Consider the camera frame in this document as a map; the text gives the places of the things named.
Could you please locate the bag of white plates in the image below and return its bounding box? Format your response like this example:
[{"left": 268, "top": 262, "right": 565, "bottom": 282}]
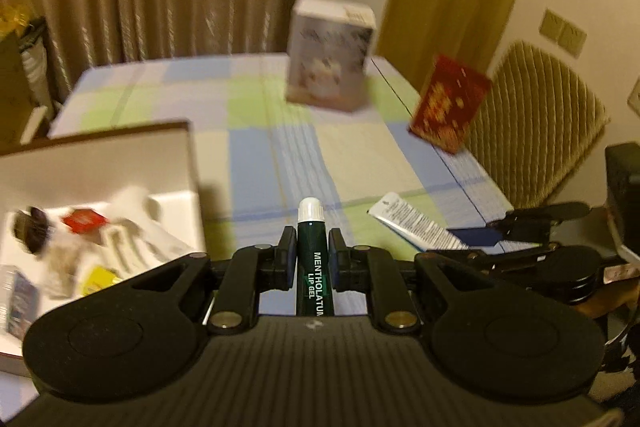
[{"left": 20, "top": 19, "right": 55, "bottom": 108}]

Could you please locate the green lip gel tube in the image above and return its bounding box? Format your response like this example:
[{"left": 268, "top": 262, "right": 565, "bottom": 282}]
[{"left": 295, "top": 197, "right": 332, "bottom": 319}]

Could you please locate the red snack packet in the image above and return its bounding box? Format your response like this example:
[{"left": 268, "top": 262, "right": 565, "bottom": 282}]
[{"left": 61, "top": 208, "right": 108, "bottom": 234}]

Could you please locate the white product box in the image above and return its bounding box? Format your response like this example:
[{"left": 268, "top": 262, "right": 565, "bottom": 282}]
[{"left": 285, "top": 0, "right": 377, "bottom": 114}]

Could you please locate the white cream tube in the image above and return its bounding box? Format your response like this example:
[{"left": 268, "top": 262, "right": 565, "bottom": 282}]
[{"left": 367, "top": 192, "right": 473, "bottom": 253}]

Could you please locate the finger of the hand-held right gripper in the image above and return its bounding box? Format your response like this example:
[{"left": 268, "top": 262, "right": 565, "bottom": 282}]
[
  {"left": 430, "top": 241, "right": 561, "bottom": 269},
  {"left": 492, "top": 202, "right": 592, "bottom": 230}
]

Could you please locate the yellow snack packet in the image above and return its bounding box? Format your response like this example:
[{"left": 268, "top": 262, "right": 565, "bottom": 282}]
[{"left": 80, "top": 266, "right": 123, "bottom": 298}]

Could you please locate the bag of cotton swabs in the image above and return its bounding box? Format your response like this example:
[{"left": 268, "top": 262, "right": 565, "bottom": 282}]
[{"left": 42, "top": 242, "right": 83, "bottom": 300}]

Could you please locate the beige cushioned chair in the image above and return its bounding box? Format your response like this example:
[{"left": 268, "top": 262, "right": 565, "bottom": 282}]
[{"left": 462, "top": 39, "right": 612, "bottom": 210}]

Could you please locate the checked tablecloth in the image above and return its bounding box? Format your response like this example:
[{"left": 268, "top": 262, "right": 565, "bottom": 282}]
[{"left": 47, "top": 52, "right": 516, "bottom": 323}]

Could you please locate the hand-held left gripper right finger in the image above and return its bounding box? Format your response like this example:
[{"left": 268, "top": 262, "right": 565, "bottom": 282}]
[{"left": 327, "top": 228, "right": 490, "bottom": 334}]

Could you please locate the yellow bag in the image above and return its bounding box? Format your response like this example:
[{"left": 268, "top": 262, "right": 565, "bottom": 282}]
[{"left": 0, "top": 4, "right": 31, "bottom": 35}]

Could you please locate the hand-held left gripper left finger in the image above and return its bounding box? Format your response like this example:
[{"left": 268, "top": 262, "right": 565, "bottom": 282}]
[{"left": 132, "top": 225, "right": 298, "bottom": 336}]

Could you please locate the red gift box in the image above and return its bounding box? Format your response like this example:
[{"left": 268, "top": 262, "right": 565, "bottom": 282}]
[{"left": 407, "top": 53, "right": 493, "bottom": 156}]

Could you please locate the brown cardboard box container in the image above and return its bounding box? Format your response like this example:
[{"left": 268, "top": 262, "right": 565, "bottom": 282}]
[{"left": 0, "top": 121, "right": 208, "bottom": 378}]

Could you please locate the white plastic spoon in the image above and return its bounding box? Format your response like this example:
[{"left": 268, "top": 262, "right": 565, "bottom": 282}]
[{"left": 107, "top": 187, "right": 201, "bottom": 268}]

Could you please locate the wall switch plate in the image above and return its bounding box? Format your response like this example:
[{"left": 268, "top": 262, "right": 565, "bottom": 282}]
[{"left": 540, "top": 9, "right": 588, "bottom": 55}]

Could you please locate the clear cotton swab packet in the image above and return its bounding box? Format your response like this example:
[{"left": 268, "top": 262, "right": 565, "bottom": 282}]
[{"left": 0, "top": 264, "right": 41, "bottom": 340}]

